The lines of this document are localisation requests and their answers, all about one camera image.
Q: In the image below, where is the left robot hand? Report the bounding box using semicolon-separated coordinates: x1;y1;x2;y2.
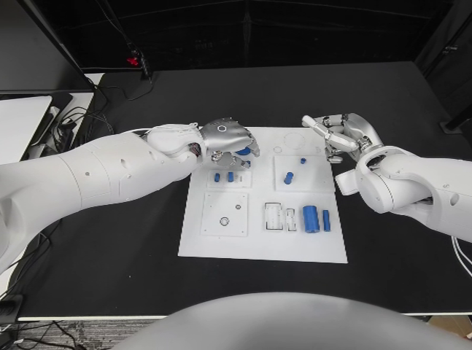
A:
198;117;262;168

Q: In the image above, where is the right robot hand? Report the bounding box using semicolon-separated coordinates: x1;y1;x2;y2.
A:
301;112;386;164

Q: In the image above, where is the white task board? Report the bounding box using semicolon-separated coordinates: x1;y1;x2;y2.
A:
177;125;350;265

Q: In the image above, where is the large blue cylinder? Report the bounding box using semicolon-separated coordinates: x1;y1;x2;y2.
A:
302;205;321;234

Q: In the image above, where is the black power strip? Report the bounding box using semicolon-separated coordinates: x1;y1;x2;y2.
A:
130;49;153;81

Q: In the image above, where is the white side desk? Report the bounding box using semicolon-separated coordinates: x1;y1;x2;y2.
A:
0;72;107;168

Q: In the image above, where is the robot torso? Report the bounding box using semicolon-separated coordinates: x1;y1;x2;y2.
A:
110;292;472;350

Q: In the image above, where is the black clamp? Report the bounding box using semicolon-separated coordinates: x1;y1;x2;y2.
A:
0;294;25;323

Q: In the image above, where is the white cable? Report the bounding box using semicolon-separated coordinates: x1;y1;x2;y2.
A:
451;235;472;303
130;122;200;135

